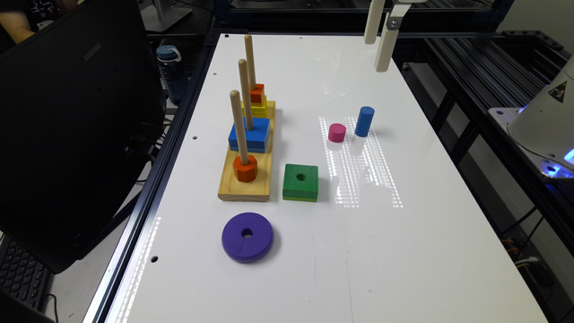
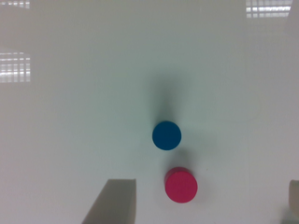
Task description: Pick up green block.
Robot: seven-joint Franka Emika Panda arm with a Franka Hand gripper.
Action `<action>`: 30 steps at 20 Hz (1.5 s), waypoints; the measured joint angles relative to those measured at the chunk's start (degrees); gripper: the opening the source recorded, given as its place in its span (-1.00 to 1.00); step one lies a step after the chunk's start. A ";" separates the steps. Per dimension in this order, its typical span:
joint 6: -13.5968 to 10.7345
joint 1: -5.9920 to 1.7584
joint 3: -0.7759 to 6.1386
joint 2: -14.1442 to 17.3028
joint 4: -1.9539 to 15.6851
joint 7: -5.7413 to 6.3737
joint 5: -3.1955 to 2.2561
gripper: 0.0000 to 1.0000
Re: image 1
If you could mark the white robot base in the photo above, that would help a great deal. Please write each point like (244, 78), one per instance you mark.
(543, 129)

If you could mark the blue square block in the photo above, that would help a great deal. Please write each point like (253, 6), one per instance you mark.
(257, 138)

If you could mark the blue tall cylinder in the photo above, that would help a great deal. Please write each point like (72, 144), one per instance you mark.
(364, 120)

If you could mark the black Samsung monitor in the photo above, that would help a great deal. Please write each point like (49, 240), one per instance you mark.
(81, 109)

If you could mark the blue water bottle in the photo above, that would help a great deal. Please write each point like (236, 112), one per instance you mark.
(173, 72)

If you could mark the purple round disc with hole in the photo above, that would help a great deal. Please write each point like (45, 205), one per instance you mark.
(247, 237)

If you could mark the grey monitor stand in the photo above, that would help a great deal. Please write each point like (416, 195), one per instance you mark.
(161, 15)

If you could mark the middle wooden peg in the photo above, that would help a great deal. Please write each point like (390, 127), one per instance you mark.
(245, 89)

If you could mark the rear wooden peg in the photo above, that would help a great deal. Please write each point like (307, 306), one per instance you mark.
(250, 62)

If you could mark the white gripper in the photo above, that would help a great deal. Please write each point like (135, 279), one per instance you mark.
(389, 32)

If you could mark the yellow square block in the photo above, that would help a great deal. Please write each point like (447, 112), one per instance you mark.
(259, 106)

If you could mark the pink short cylinder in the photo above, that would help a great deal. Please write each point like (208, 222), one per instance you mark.
(336, 132)

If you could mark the wooden peg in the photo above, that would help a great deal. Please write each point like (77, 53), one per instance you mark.
(239, 127)
(250, 62)
(245, 89)

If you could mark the front wooden peg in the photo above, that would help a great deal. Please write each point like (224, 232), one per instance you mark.
(239, 127)

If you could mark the orange octagon block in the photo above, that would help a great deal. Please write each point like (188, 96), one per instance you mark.
(245, 173)

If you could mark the orange small square block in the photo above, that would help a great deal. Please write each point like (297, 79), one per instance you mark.
(257, 94)

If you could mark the green square block with hole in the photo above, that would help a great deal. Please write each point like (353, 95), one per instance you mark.
(300, 182)

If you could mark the black keyboard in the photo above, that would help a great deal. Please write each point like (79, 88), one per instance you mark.
(22, 275)

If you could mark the person forearm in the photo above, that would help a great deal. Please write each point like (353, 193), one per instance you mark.
(16, 24)

